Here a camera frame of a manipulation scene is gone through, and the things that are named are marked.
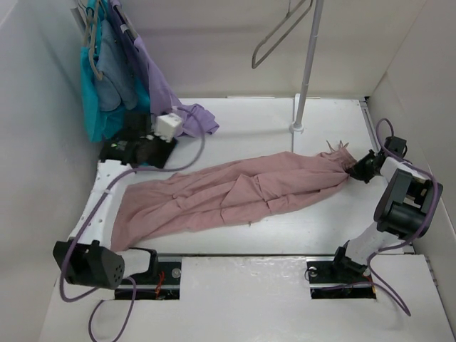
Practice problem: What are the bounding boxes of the white rack pole with base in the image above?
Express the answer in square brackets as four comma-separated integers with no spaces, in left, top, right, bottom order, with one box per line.
[290,0,324,152]

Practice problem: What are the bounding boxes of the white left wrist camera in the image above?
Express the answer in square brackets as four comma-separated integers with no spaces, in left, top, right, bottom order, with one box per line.
[154,113,182,143]

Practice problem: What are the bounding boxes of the grey empty hanger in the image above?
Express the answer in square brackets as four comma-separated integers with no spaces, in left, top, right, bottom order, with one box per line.
[251,0,314,69]

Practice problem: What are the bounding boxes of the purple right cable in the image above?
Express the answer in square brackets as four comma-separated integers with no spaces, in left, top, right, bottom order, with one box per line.
[366,118,437,317]

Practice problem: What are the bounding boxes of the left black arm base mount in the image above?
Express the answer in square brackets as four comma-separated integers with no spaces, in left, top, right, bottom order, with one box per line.
[131,258,182,301]

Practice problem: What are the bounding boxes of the lilac hanging garment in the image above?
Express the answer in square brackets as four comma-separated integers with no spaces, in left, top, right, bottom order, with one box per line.
[108,1,219,138]

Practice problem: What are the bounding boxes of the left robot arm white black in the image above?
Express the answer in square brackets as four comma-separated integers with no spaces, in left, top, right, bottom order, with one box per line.
[53,113,182,289]

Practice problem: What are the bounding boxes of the blue grey hanging garment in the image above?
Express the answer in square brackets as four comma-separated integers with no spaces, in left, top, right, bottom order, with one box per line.
[95,20,138,112]

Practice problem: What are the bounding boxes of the purple cable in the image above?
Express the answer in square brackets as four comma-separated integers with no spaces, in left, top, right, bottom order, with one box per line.
[366,118,437,317]
[58,105,206,341]

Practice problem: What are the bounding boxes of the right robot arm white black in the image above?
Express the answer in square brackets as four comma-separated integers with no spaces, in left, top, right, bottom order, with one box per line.
[329,136,443,281]

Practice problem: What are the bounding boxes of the white left rack pole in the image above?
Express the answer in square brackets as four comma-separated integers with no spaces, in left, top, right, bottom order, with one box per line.
[71,0,93,46]

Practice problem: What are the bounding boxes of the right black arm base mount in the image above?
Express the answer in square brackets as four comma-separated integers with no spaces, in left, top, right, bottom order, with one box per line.
[304,259,376,300]

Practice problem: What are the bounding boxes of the grey hanger with clothes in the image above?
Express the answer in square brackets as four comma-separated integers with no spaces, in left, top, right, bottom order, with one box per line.
[76,0,108,81]

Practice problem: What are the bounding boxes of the pink trousers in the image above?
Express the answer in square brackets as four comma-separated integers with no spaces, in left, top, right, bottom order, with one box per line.
[111,144,356,252]

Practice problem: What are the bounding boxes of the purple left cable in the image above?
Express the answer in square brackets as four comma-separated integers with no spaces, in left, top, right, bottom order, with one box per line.
[58,105,206,341]

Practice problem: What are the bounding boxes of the teal hanging garment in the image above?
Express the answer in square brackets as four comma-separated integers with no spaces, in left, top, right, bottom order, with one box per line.
[80,1,150,142]

